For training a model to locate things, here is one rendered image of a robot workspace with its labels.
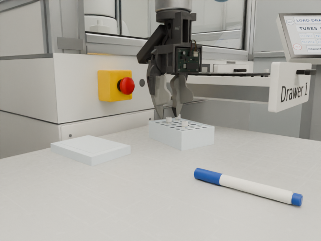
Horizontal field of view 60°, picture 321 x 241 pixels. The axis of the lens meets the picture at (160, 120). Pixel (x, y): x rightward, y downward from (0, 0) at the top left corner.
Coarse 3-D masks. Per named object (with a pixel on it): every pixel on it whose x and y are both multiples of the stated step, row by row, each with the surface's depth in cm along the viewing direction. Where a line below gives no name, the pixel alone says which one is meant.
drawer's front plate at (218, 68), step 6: (216, 66) 103; (222, 66) 106; (228, 66) 110; (234, 66) 114; (240, 66) 118; (246, 66) 123; (216, 72) 104; (222, 72) 106; (228, 72) 110; (234, 72) 114; (240, 72) 119; (246, 72) 123
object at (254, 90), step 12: (168, 84) 81; (192, 84) 76; (204, 84) 73; (216, 84) 71; (228, 84) 69; (240, 84) 67; (252, 84) 65; (264, 84) 64; (204, 96) 74; (216, 96) 72; (228, 96) 70; (240, 96) 68; (252, 96) 66; (264, 96) 64
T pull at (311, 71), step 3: (306, 69) 66; (309, 69) 66; (312, 69) 68; (315, 69) 70; (297, 72) 69; (300, 72) 69; (303, 72) 68; (306, 72) 66; (309, 72) 65; (312, 72) 68; (315, 72) 70
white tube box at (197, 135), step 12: (156, 120) 63; (180, 120) 65; (156, 132) 60; (168, 132) 56; (180, 132) 53; (192, 132) 54; (204, 132) 56; (168, 144) 57; (180, 144) 53; (192, 144) 54; (204, 144) 56
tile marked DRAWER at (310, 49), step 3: (306, 45) 135; (309, 45) 135; (312, 45) 135; (315, 45) 135; (318, 45) 135; (309, 48) 134; (312, 48) 134; (315, 48) 134; (318, 48) 134; (309, 51) 133; (312, 51) 133; (315, 51) 133; (318, 51) 133
